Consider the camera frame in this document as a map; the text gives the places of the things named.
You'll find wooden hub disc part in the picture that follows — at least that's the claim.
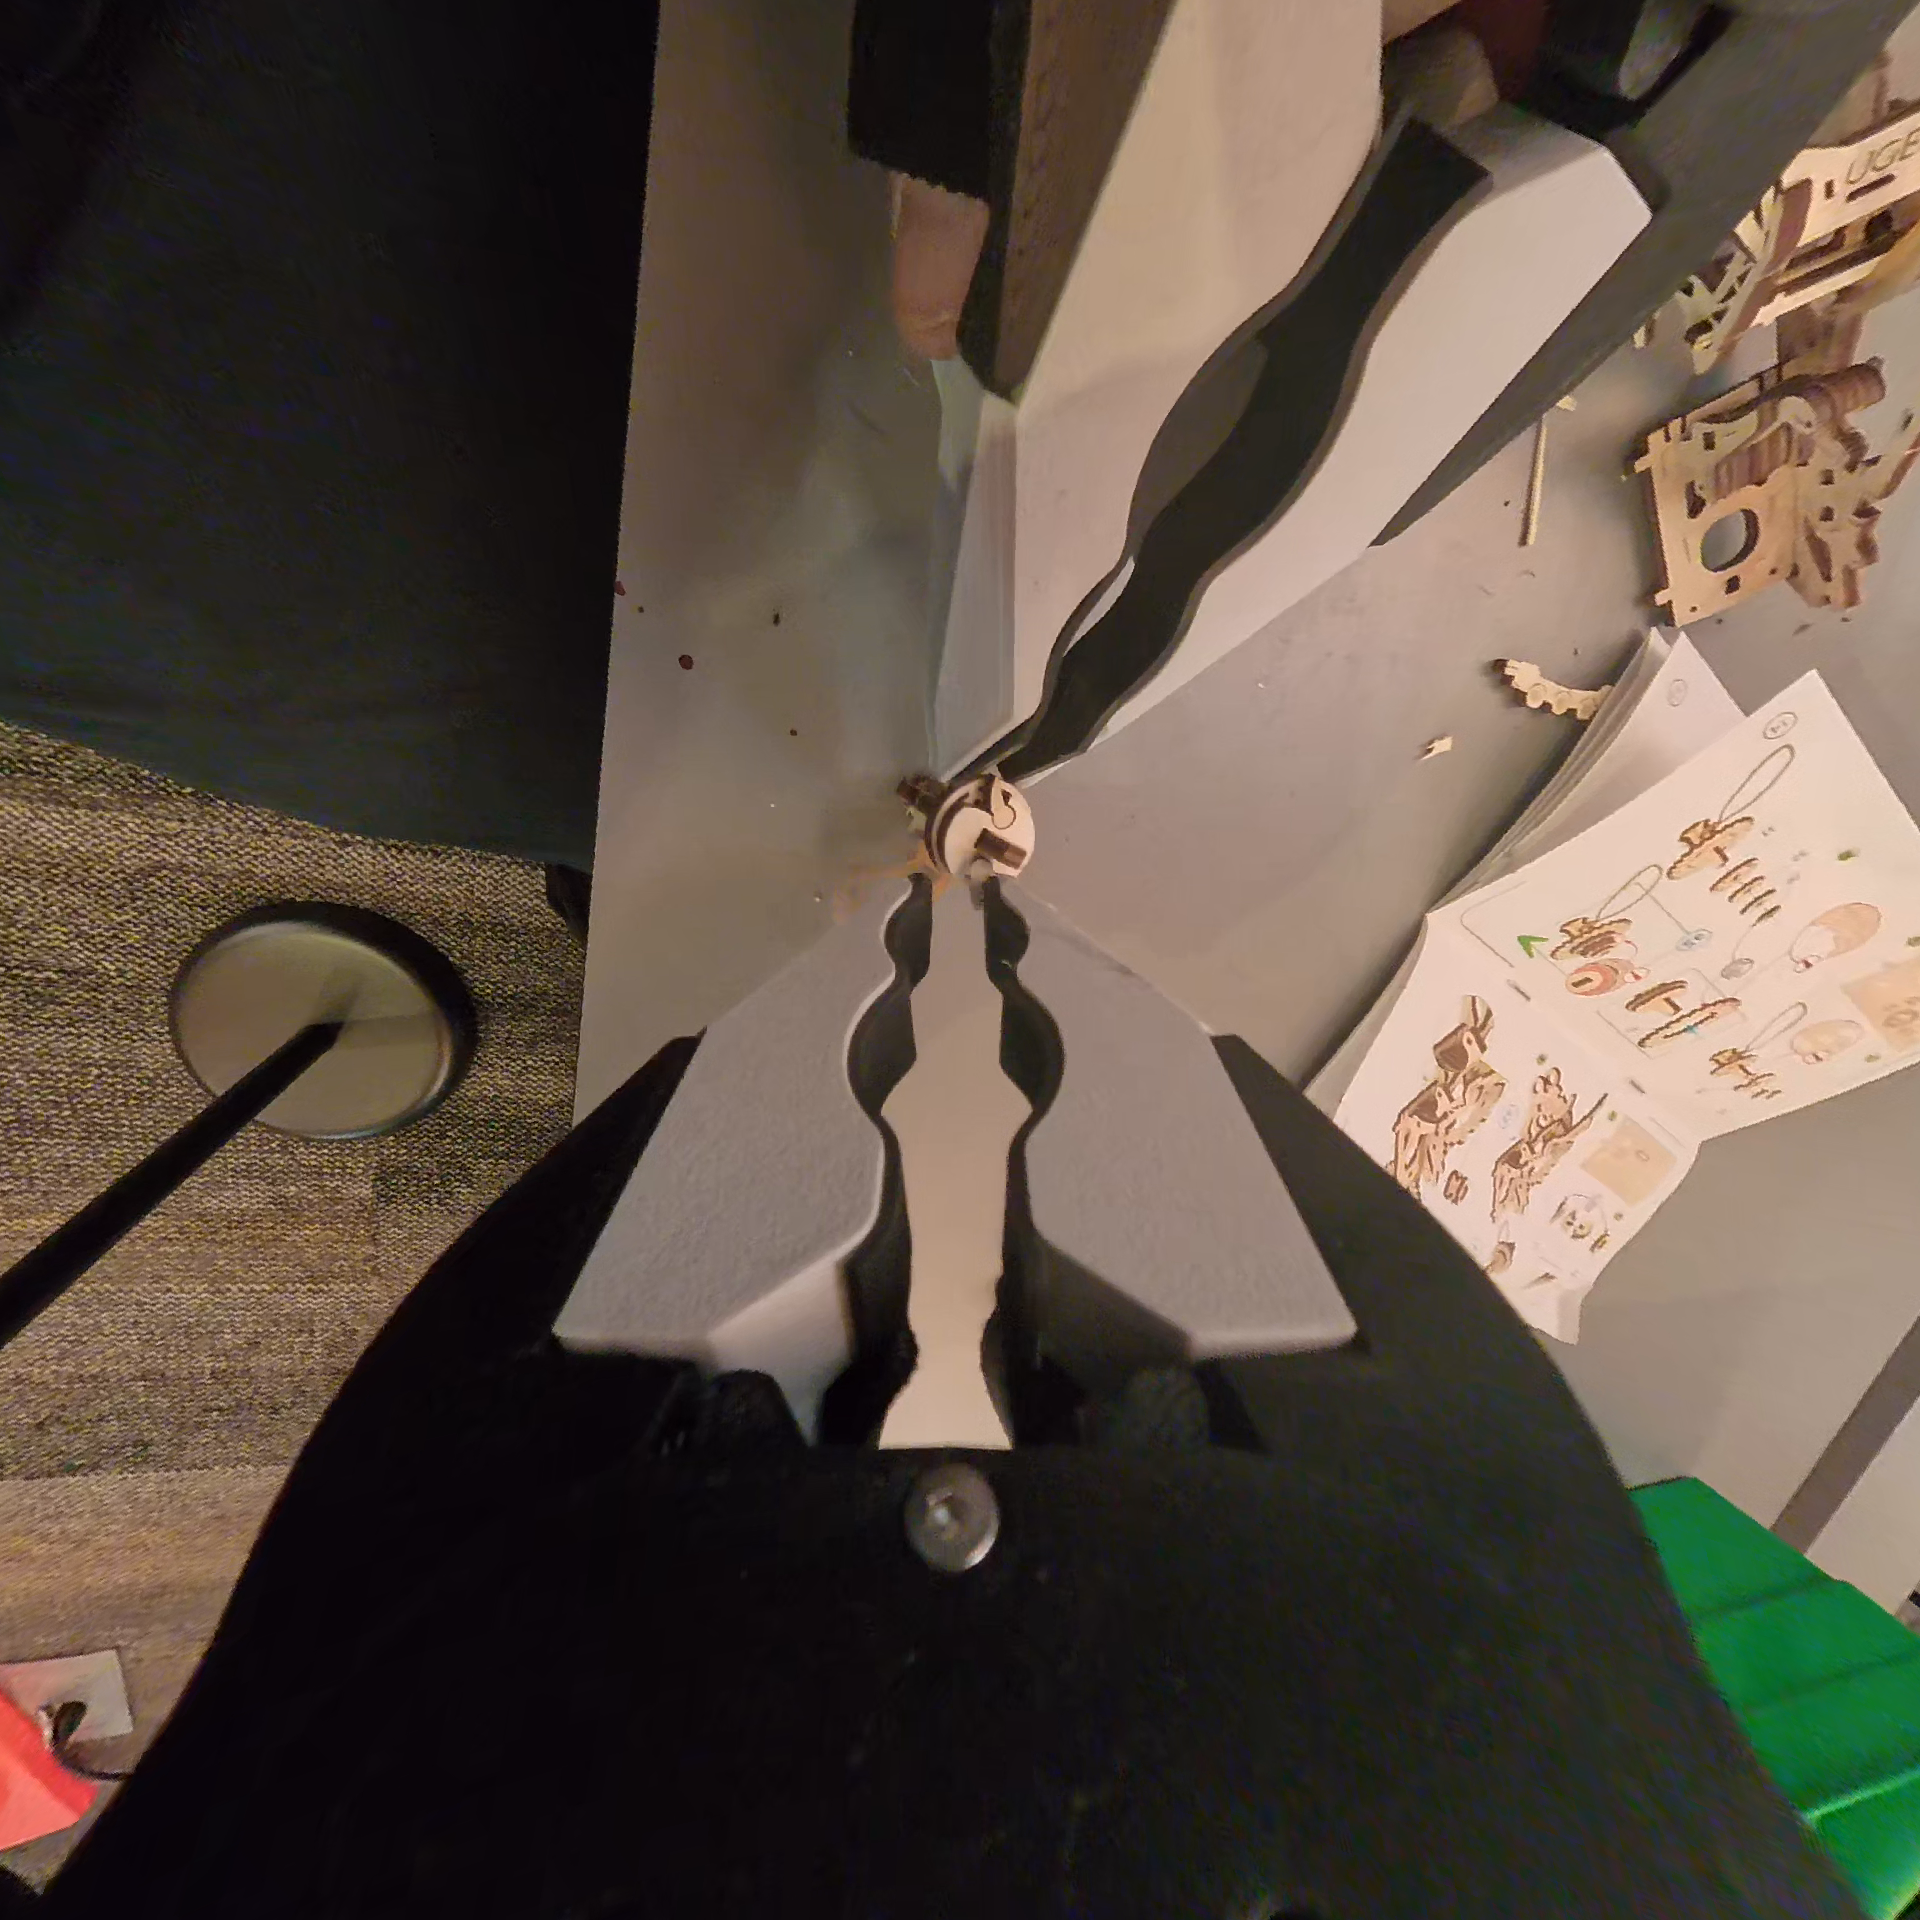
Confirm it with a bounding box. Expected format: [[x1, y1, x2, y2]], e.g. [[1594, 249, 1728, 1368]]
[[896, 765, 1040, 889]]

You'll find black pole round base stand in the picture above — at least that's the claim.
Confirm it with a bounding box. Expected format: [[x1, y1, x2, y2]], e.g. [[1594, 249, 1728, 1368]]
[[0, 902, 478, 1352]]

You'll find green plastic bin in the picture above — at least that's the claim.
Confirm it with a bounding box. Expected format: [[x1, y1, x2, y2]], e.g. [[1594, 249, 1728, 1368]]
[[1625, 1476, 1920, 1920]]

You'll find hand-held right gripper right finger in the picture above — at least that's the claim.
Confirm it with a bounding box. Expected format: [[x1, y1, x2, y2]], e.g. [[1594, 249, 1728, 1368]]
[[980, 879, 1363, 1396]]

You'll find thin wooden stick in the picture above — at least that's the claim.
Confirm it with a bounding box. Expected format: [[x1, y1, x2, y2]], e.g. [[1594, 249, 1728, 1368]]
[[1518, 398, 1577, 548]]

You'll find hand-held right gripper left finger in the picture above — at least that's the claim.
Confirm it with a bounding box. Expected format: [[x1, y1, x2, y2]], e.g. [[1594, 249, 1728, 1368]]
[[551, 873, 936, 1445]]

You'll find wavy wooden strip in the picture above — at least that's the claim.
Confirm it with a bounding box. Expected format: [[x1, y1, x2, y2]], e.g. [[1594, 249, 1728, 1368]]
[[1490, 655, 1616, 723]]

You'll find person's left hand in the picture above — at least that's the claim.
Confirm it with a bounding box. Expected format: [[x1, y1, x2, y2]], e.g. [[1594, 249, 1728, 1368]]
[[892, 171, 994, 363]]

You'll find orange red object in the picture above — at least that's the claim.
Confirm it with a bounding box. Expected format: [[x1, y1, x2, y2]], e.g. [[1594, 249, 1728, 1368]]
[[0, 1688, 100, 1855]]

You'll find partly built wooden model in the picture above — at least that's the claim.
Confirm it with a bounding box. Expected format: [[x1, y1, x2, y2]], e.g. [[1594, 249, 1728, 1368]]
[[1632, 111, 1920, 630]]

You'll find open instruction booklet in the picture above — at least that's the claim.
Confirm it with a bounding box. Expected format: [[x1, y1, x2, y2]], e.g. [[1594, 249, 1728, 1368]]
[[1304, 625, 1920, 1345]]

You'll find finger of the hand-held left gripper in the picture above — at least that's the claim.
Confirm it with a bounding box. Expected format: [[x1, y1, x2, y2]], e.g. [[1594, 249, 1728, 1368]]
[[928, 0, 1390, 789], [990, 103, 1656, 783]]

